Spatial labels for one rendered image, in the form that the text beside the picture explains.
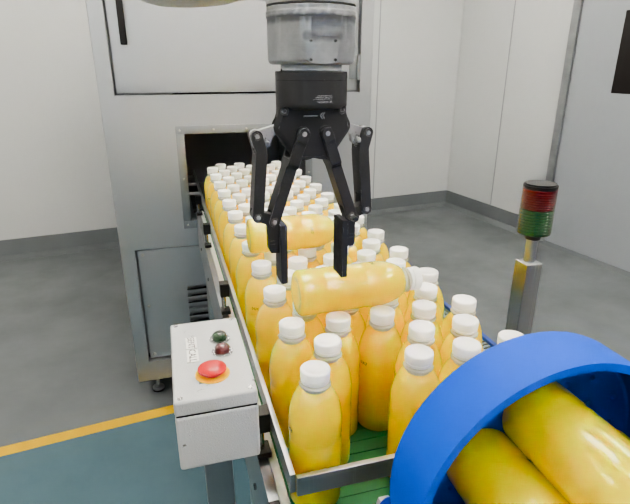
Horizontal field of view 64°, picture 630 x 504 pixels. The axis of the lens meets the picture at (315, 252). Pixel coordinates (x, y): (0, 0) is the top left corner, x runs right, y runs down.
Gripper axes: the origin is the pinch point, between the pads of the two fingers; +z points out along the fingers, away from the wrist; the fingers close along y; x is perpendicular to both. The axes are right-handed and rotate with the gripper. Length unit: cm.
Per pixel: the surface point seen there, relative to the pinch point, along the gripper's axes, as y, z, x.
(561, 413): 14.9, 7.2, -25.3
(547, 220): 53, 7, 22
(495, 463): 9.9, 12.3, -24.1
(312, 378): -0.4, 16.0, -1.9
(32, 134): -111, 30, 391
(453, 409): 6.4, 7.3, -22.1
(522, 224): 50, 8, 25
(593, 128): 302, 24, 268
